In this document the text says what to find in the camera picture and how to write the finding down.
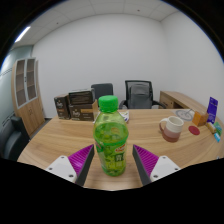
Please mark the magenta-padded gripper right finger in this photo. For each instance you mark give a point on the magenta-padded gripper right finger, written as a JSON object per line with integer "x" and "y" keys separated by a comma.
{"x": 161, "y": 167}

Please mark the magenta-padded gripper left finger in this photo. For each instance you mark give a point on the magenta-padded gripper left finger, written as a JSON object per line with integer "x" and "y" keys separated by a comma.
{"x": 63, "y": 166}

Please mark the green drink bottle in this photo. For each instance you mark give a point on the green drink bottle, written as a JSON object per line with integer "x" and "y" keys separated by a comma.
{"x": 111, "y": 140}

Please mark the white and brown mug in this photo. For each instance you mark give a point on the white and brown mug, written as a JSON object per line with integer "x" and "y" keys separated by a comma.
{"x": 173, "y": 128}

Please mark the black leather armchair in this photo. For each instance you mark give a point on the black leather armchair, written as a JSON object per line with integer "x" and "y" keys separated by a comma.
{"x": 13, "y": 140}

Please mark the open brown cardboard box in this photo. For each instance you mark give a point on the open brown cardboard box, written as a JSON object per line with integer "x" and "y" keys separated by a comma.
{"x": 81, "y": 112}

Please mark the orange box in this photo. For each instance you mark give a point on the orange box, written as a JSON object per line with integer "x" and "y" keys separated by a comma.
{"x": 199, "y": 119}

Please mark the wooden shelf cabinet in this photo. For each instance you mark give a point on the wooden shelf cabinet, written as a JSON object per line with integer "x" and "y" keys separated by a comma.
{"x": 30, "y": 113}

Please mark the small yellow box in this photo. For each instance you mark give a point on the small yellow box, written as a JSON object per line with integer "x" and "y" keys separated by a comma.
{"x": 210, "y": 127}

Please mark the small blue box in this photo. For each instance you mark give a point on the small blue box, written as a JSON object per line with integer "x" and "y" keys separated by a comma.
{"x": 217, "y": 137}

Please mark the green box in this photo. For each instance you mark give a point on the green box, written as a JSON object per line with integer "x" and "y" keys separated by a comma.
{"x": 218, "y": 128}

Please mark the wooden side desk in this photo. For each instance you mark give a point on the wooden side desk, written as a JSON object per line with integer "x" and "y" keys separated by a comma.
{"x": 176, "y": 99}

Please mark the dark brown printed box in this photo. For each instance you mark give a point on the dark brown printed box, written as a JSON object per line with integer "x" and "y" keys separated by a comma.
{"x": 81, "y": 97}

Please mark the mesh office chair with grey jacket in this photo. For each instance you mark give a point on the mesh office chair with grey jacket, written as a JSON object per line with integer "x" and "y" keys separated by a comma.
{"x": 140, "y": 95}

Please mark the purple package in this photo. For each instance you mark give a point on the purple package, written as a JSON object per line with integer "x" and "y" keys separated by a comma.
{"x": 212, "y": 109}

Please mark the black office chair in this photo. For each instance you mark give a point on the black office chair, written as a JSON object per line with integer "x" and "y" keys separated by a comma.
{"x": 101, "y": 90}

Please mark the rectangular ceiling light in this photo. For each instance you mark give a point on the rectangular ceiling light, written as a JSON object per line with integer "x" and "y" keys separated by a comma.
{"x": 22, "y": 34}

